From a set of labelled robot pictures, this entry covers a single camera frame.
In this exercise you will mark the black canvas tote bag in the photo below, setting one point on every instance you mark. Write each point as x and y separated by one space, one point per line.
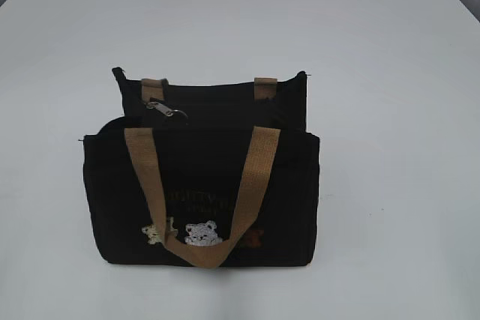
234 185

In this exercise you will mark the silver zipper pull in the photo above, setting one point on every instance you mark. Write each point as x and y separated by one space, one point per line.
157 104

